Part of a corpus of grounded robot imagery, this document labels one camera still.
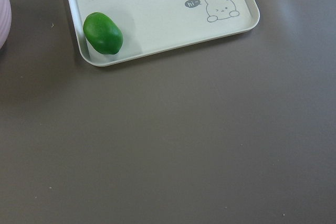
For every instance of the pink ribbed bowl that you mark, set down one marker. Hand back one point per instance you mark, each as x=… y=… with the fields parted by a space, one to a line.
x=5 y=20

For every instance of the green lime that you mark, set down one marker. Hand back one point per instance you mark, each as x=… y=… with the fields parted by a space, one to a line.
x=102 y=33

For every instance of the cream rabbit tray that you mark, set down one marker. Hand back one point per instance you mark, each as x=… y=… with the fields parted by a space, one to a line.
x=153 y=26

